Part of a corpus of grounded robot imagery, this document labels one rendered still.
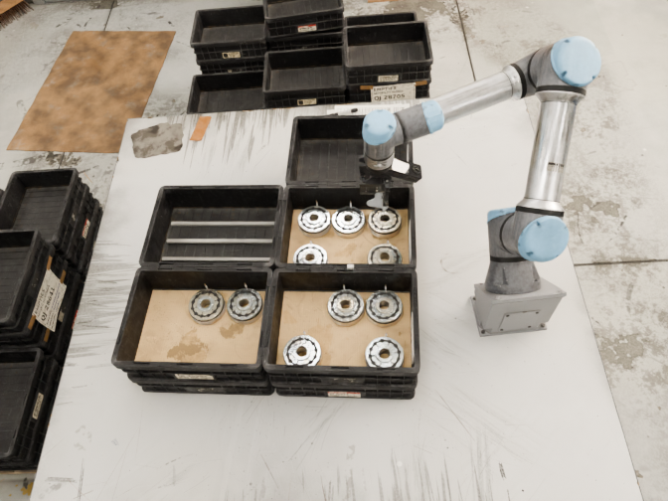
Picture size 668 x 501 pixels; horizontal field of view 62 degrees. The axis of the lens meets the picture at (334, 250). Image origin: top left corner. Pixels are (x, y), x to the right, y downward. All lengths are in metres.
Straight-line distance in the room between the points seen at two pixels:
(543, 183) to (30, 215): 2.16
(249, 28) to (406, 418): 2.38
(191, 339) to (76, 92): 2.55
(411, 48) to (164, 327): 1.85
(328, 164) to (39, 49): 2.90
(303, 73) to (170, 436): 1.94
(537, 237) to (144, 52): 3.13
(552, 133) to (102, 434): 1.45
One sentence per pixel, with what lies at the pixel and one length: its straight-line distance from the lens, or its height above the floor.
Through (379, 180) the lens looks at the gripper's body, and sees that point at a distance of 1.45.
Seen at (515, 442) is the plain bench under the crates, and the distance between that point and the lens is 1.63.
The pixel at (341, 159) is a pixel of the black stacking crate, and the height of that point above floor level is 0.83.
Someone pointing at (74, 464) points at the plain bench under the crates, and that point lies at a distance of 1.79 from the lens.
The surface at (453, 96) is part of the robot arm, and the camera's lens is 1.49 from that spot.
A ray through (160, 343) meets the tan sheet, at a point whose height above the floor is 0.83.
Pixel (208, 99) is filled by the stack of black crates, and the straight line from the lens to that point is 3.10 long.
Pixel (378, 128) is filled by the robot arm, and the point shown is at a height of 1.35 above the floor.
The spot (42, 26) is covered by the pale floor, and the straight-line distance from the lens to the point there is 4.64.
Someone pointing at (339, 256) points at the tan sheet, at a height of 0.83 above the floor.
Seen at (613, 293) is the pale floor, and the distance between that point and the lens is 2.75.
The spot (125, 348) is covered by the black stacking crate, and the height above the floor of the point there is 0.89.
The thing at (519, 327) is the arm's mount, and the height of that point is 0.74.
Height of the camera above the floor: 2.25
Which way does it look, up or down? 57 degrees down
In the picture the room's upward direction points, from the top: 8 degrees counter-clockwise
